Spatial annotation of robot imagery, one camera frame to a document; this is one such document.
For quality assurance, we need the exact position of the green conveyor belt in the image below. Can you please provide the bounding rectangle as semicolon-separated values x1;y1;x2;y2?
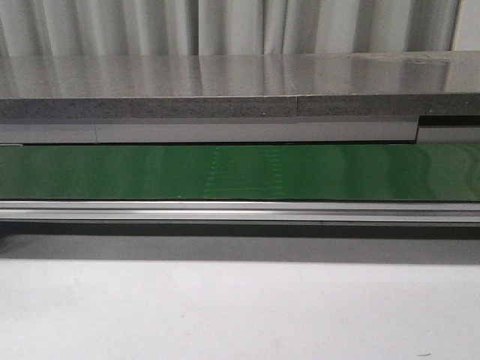
1;144;479;224

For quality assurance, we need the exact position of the grey stone countertop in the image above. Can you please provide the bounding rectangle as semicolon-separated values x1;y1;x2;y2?
0;50;480;146

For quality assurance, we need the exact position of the white curtain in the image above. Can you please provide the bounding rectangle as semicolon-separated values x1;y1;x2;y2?
1;1;460;57

